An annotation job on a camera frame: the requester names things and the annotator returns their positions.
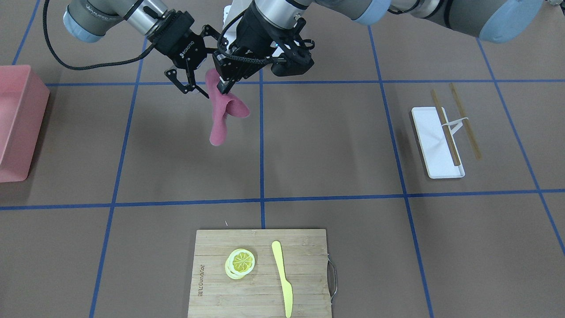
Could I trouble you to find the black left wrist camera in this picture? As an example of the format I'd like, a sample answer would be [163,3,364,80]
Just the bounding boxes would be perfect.
[271,39,315,77]

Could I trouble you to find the yellow plastic knife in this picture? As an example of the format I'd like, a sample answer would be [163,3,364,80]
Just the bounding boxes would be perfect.
[271,240,294,318]

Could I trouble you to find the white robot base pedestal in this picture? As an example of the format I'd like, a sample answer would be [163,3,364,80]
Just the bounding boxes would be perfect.
[223,4,245,45]

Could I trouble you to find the white rectangular tray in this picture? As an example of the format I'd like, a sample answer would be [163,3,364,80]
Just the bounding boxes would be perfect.
[411,107,465,179]

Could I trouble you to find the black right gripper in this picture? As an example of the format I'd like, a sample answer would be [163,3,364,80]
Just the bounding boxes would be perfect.
[148,11,228,100]

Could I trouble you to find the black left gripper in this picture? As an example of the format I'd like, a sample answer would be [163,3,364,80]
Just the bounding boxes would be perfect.
[214,2,295,95]

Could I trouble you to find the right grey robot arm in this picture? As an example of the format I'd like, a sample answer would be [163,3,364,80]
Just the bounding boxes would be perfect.
[42,0,227,98]

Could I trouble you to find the bamboo cutting board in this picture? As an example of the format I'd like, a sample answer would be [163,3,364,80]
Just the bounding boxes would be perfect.
[187,229,332,318]

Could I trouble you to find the yellow lemon slices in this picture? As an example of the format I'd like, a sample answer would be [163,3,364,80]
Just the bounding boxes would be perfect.
[224,248,256,280]

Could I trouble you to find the maroon wiping cloth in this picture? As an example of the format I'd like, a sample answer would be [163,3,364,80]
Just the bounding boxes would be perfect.
[205,68,250,146]

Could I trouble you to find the pink plastic bin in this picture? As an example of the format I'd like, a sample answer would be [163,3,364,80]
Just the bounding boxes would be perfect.
[0,65,50,183]

